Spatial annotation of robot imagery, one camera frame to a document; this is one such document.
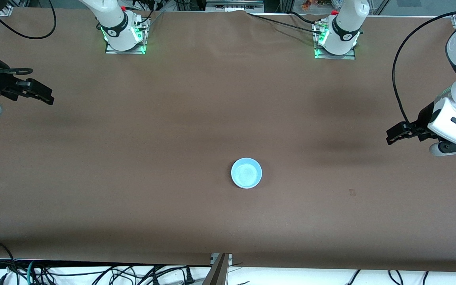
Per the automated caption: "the grey device with ports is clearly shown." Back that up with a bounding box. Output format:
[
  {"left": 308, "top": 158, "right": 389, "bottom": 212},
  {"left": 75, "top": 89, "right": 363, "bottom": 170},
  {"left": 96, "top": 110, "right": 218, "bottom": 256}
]
[{"left": 206, "top": 0, "right": 264, "bottom": 12}]

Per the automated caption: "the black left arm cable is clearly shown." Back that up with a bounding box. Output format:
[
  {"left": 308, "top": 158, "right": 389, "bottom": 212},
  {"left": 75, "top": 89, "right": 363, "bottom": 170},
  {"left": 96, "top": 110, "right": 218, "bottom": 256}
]
[{"left": 392, "top": 10, "right": 456, "bottom": 126}]

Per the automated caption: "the brown table mat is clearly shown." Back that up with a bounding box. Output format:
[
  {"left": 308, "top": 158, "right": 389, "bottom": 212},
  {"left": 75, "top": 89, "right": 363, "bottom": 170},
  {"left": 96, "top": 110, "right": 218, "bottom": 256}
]
[{"left": 0, "top": 8, "right": 456, "bottom": 274}]

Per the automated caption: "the light blue bowl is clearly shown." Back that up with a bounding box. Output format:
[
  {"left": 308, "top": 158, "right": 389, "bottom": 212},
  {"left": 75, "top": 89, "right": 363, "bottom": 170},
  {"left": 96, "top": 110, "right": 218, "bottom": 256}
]
[{"left": 231, "top": 157, "right": 263, "bottom": 189}]

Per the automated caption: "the orange colourful object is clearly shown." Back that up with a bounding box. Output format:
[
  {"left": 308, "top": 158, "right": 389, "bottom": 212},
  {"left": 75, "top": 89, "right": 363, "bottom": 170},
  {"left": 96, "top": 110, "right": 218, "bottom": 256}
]
[{"left": 301, "top": 0, "right": 333, "bottom": 10}]

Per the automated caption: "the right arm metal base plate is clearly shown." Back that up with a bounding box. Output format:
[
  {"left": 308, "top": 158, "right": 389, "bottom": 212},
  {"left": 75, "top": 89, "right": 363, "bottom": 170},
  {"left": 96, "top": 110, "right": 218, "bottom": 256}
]
[{"left": 105, "top": 18, "right": 149, "bottom": 55}]

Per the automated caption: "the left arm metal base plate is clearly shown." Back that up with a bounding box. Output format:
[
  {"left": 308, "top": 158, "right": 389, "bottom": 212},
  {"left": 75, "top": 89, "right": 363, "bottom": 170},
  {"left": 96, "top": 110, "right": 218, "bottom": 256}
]
[{"left": 313, "top": 22, "right": 357, "bottom": 61}]

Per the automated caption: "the black cable across mat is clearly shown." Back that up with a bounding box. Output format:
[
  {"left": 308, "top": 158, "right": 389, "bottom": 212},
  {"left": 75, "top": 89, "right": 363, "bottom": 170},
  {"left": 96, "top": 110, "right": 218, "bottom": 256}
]
[{"left": 247, "top": 12, "right": 325, "bottom": 36}]

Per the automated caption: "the metal table frame bracket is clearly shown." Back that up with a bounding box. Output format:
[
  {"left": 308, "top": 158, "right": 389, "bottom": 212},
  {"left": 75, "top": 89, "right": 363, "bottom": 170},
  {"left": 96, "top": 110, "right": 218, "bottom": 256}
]
[{"left": 202, "top": 253, "right": 232, "bottom": 285}]

